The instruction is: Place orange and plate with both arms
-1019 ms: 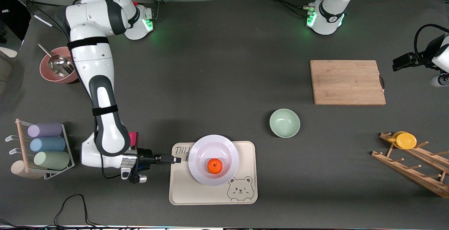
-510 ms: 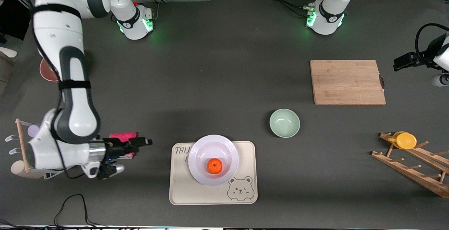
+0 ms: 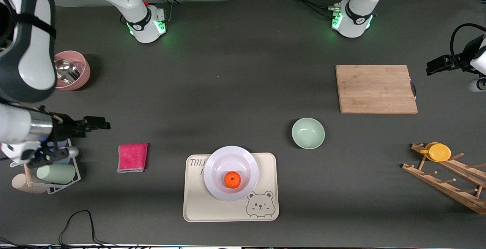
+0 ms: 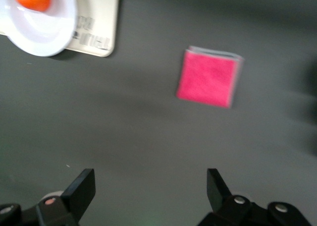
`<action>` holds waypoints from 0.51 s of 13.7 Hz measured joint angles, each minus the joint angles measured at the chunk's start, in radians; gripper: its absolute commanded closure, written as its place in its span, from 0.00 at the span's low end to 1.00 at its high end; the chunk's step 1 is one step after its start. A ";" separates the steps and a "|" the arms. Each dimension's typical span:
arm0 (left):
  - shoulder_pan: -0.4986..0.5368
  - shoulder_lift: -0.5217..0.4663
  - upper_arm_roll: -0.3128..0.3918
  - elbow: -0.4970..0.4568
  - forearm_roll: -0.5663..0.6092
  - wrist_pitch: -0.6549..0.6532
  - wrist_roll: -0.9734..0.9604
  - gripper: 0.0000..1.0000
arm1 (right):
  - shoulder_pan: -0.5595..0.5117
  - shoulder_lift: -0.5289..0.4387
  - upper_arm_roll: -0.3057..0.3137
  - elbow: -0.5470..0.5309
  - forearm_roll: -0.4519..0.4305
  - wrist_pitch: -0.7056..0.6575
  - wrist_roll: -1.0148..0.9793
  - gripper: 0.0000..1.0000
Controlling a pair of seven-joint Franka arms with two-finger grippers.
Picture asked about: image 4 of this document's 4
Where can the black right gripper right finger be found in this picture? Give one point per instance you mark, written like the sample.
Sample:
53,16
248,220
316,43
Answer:
218,191

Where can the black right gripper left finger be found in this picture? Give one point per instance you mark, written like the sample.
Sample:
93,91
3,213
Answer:
79,193

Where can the white round plate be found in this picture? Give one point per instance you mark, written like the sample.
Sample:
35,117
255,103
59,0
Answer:
42,30

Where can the pink folded cloth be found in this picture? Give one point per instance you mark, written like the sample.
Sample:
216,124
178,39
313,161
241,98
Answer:
206,79

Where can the beige bear print tray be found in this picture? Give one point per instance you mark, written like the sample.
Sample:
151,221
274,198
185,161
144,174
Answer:
104,17

